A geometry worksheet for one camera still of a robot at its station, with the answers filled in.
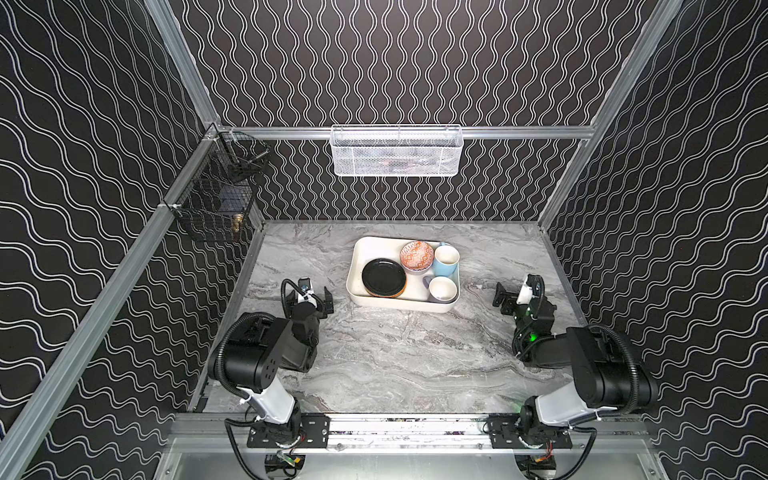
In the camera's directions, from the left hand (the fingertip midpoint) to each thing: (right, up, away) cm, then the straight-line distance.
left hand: (309, 290), depth 92 cm
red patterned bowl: (+34, +10, +11) cm, 37 cm away
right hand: (+65, +1, -1) cm, 65 cm away
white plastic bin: (+15, +13, +14) cm, 24 cm away
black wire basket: (-31, +29, +2) cm, 43 cm away
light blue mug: (+44, +10, +9) cm, 46 cm away
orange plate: (+27, -2, +5) cm, 28 cm away
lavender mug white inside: (+41, 0, +4) cm, 42 cm away
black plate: (+23, +3, +8) cm, 25 cm away
